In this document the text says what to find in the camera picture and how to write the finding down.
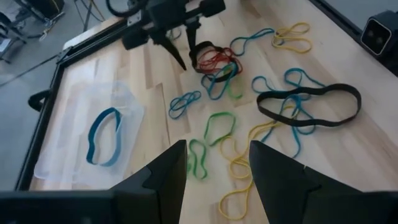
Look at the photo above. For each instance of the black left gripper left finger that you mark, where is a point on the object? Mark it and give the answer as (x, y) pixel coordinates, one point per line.
(168, 186)

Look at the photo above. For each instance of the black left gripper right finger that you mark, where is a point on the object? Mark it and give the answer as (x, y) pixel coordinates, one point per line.
(280, 186)

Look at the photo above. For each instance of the wide blue rubber band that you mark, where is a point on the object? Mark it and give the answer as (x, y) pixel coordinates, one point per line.
(93, 130)

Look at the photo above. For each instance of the large wide black rubber band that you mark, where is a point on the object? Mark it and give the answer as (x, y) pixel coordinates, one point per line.
(311, 90)

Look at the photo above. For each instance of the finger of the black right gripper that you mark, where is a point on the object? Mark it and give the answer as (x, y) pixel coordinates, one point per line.
(169, 45)
(192, 37)

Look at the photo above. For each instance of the black table-level camera box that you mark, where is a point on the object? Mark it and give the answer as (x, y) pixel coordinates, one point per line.
(377, 35)

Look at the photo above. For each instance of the small wide black rubber band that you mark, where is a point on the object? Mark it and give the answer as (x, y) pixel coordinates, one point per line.
(219, 79)

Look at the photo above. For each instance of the thin yellow rubber band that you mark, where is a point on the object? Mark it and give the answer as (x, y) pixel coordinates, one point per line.
(237, 160)
(264, 126)
(292, 39)

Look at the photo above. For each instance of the clear plastic bin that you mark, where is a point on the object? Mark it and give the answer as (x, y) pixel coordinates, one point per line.
(62, 149)

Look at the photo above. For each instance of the long teal rubber band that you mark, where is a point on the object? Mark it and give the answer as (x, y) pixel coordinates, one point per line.
(298, 101)

